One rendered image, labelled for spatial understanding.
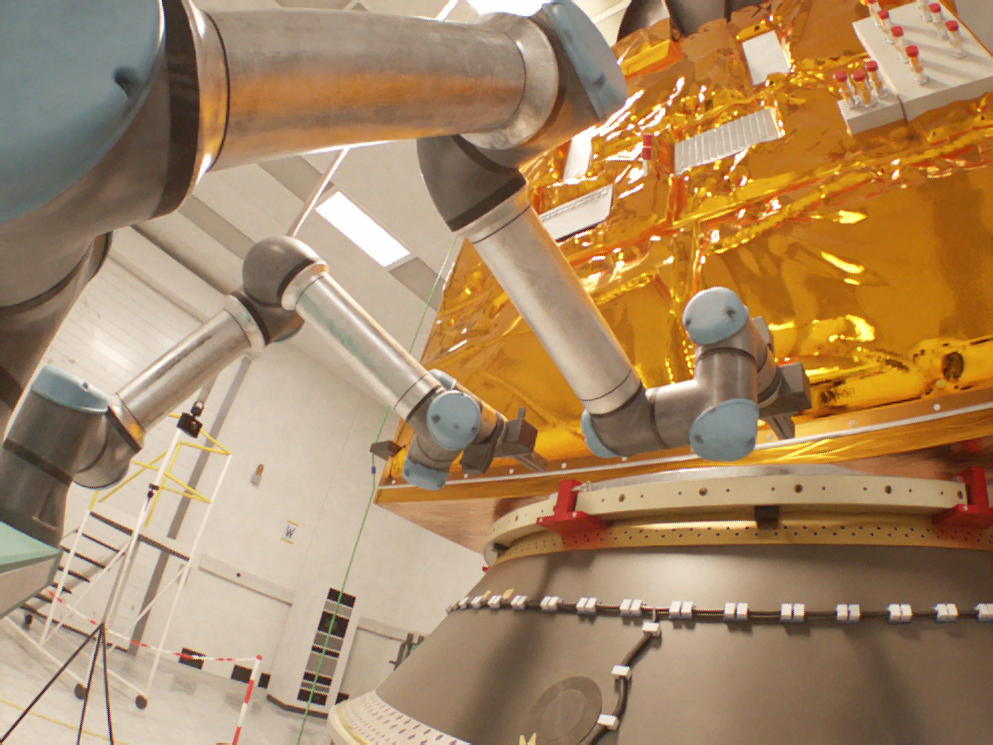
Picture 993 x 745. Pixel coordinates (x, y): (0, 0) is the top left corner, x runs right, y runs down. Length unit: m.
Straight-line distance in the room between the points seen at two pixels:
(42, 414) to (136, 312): 7.51
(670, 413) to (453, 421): 0.30
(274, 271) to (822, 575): 0.93
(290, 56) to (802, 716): 0.78
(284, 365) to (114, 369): 2.75
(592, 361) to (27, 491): 0.71
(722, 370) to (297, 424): 8.55
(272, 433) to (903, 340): 8.39
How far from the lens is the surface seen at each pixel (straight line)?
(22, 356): 0.35
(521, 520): 1.22
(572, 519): 1.05
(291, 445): 8.91
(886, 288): 1.11
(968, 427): 1.00
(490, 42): 0.41
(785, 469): 0.99
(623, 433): 0.67
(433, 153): 0.54
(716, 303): 0.66
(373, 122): 0.33
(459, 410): 0.77
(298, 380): 9.12
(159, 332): 8.31
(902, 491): 0.98
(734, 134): 1.70
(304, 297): 0.86
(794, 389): 0.78
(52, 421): 0.81
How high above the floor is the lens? 1.35
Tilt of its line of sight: 30 degrees up
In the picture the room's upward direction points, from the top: 15 degrees clockwise
